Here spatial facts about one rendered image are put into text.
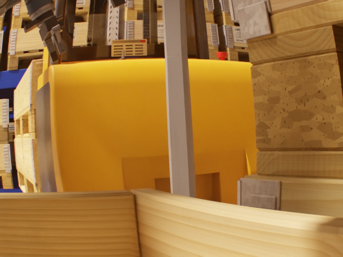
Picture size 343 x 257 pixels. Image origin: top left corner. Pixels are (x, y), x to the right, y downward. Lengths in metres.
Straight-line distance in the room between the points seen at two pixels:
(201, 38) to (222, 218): 1.76
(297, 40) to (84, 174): 1.02
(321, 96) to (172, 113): 0.90
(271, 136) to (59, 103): 1.01
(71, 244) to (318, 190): 0.20
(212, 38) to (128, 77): 2.53
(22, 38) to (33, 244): 3.14
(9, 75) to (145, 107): 2.09
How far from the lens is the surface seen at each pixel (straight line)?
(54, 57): 1.65
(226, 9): 4.12
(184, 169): 1.23
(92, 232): 0.37
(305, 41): 0.38
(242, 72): 1.66
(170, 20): 1.27
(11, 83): 3.39
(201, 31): 2.01
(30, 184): 2.49
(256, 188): 0.43
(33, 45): 3.45
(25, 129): 2.48
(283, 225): 0.22
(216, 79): 1.59
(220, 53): 1.73
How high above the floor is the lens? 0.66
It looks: level
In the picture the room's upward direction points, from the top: 3 degrees counter-clockwise
